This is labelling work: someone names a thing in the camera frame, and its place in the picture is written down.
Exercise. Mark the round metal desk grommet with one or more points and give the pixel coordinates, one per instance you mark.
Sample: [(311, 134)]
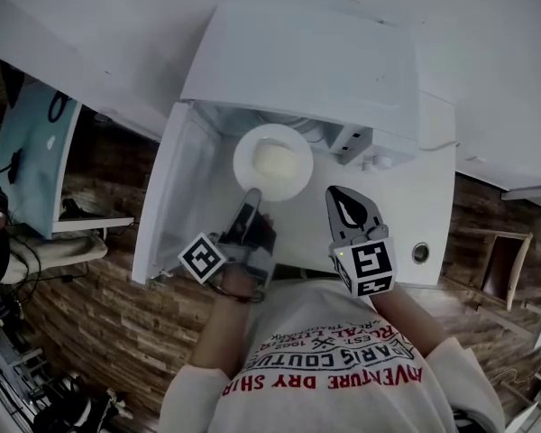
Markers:
[(420, 252)]

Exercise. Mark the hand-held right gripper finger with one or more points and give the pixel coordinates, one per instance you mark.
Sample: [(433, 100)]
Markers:
[(334, 214), (363, 212)]

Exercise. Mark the white shelf board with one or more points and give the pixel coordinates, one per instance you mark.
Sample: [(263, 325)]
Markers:
[(94, 223)]

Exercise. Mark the beige cushion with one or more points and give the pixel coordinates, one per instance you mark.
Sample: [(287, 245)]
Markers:
[(58, 255)]

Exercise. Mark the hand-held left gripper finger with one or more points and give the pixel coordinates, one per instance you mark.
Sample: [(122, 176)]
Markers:
[(249, 210)]

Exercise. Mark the pale food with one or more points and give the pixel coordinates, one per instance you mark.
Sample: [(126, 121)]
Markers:
[(275, 158)]

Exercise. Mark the white plate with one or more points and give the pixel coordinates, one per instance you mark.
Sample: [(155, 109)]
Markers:
[(248, 169)]

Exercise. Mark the light blue board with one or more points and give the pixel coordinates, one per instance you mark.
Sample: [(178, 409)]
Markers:
[(31, 151)]

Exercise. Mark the person's right forearm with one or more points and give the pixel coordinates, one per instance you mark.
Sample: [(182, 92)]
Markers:
[(410, 323)]

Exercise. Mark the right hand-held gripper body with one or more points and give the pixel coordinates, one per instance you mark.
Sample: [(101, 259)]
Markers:
[(369, 264)]

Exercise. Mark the black and white shoes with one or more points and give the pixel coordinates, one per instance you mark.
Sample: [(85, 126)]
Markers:
[(85, 406)]

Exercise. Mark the metal rack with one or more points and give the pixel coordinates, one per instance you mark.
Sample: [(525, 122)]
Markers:
[(9, 377)]

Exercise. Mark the person's left forearm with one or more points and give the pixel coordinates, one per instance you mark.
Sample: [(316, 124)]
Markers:
[(223, 327)]

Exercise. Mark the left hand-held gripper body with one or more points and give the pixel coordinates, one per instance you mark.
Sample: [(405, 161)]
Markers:
[(248, 260)]

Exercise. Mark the white microwave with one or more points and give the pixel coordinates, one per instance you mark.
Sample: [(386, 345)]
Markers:
[(297, 57)]

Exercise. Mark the person's white printed sweatshirt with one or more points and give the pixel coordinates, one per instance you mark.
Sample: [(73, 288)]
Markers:
[(333, 390)]

